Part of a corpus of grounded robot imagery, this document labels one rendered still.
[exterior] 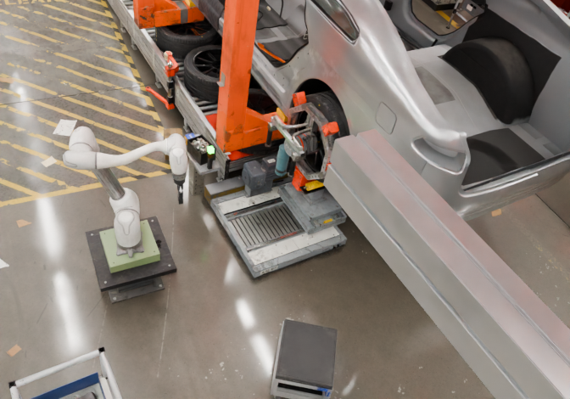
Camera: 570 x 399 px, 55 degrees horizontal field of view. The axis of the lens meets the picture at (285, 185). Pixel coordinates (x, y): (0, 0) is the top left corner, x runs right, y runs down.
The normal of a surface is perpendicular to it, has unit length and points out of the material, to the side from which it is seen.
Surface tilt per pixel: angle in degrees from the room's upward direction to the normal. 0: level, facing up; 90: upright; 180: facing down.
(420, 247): 90
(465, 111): 22
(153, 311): 0
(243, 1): 90
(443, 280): 90
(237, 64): 90
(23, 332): 0
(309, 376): 0
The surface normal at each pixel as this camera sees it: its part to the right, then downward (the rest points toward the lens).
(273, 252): 0.14, -0.71
